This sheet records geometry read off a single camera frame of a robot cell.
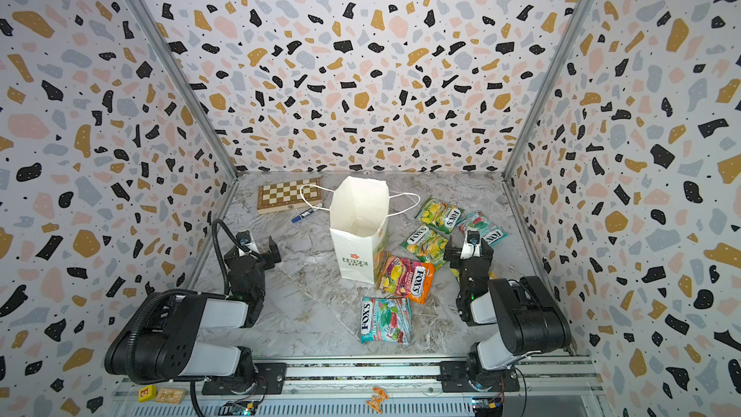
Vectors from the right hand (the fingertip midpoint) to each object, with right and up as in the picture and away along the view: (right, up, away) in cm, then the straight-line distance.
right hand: (471, 238), depth 90 cm
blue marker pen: (-59, +5, +17) cm, 62 cm away
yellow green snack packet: (-6, +7, +16) cm, 18 cm away
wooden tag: (-79, -36, -19) cm, 89 cm away
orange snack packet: (-18, -13, 0) cm, 22 cm away
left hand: (-66, -1, -2) cm, 66 cm away
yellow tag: (-85, -35, -19) cm, 94 cm away
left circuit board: (-62, -39, -19) cm, 76 cm away
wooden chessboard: (-65, +13, +20) cm, 69 cm away
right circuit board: (-1, -39, -18) cm, 43 cm away
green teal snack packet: (+9, +1, +10) cm, 14 cm away
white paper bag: (-36, +6, +11) cm, 38 cm away
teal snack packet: (-26, -22, -8) cm, 35 cm away
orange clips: (-28, -37, -19) cm, 50 cm away
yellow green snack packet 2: (-12, -4, +8) cm, 15 cm away
